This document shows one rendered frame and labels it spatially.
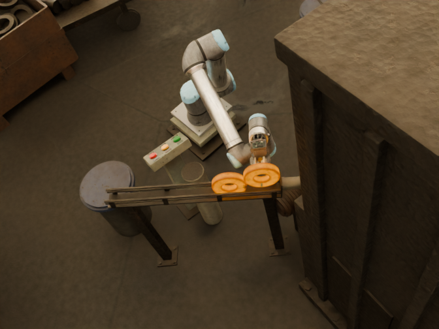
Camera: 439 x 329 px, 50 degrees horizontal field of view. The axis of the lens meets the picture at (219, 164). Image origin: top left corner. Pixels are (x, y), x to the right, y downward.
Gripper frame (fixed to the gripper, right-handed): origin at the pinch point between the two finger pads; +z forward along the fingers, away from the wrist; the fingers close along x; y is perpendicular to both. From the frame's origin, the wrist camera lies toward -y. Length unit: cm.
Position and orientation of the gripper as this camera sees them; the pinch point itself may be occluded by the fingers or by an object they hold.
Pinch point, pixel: (260, 172)
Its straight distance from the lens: 201.7
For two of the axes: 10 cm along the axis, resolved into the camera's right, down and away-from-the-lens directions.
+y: -1.8, -7.5, -6.3
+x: 9.8, -1.2, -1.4
